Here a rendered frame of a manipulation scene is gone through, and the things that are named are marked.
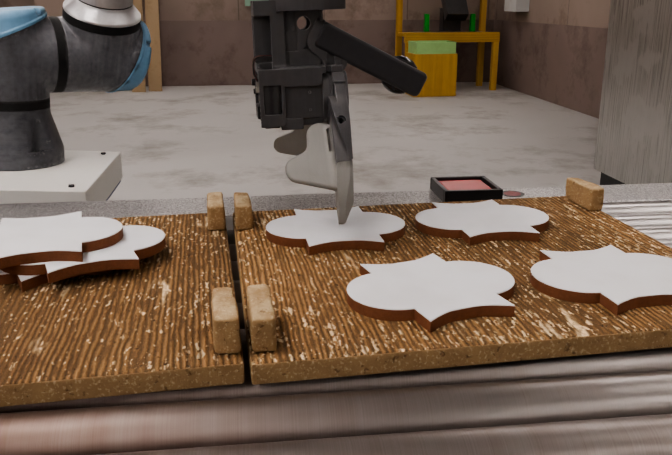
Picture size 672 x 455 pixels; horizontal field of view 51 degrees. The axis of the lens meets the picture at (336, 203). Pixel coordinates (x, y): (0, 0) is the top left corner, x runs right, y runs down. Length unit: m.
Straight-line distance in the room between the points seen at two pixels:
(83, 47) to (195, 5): 9.19
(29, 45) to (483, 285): 0.78
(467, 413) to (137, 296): 0.27
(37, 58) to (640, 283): 0.87
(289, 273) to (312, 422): 0.19
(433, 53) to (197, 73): 3.41
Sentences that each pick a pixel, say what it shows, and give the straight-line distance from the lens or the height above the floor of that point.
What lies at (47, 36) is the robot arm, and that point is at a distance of 1.15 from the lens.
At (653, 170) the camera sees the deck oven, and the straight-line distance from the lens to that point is 4.29.
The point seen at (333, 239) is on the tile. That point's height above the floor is 0.95.
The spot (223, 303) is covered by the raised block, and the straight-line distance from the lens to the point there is 0.50.
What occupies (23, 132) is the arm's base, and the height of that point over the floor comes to 0.98.
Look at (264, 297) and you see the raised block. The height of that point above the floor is 0.96.
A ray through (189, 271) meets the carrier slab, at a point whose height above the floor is 0.94.
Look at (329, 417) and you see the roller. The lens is 0.46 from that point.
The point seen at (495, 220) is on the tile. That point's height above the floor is 0.95.
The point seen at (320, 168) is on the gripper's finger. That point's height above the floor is 1.02.
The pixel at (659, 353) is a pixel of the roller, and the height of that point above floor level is 0.92.
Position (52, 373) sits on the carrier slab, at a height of 0.94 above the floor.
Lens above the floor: 1.16
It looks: 16 degrees down
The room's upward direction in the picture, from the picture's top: straight up
